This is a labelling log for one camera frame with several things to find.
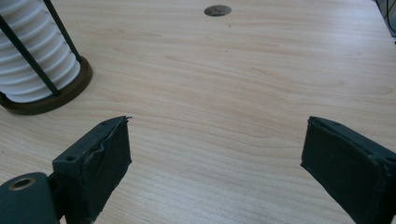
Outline dark object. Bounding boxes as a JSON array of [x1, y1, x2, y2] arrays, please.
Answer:
[[375, 0, 396, 38]]

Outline round metal table grommet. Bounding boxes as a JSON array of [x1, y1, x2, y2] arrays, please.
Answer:
[[204, 4, 233, 17]]

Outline black wire cup holder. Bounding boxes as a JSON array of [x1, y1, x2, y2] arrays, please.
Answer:
[[0, 0, 93, 116]]

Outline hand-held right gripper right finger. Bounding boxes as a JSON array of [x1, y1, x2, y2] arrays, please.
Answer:
[[301, 116, 396, 224]]

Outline stack of white paper cups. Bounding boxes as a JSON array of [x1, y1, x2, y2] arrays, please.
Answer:
[[0, 0, 81, 104]]

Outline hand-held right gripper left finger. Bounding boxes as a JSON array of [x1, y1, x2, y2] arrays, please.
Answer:
[[49, 116, 133, 224]]

